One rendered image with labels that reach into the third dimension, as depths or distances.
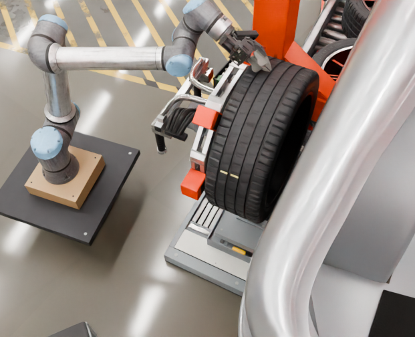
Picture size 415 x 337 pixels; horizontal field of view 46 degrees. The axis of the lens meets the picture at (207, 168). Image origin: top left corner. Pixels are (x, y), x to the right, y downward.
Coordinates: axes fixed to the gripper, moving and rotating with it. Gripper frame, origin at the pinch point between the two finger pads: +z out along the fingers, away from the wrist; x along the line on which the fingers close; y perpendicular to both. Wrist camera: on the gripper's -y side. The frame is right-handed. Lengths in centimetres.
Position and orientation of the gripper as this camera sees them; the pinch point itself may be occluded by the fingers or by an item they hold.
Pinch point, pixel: (268, 67)
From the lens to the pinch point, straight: 183.3
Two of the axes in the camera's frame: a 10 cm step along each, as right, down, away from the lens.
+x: 4.8, -4.4, -7.6
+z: 7.5, 6.5, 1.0
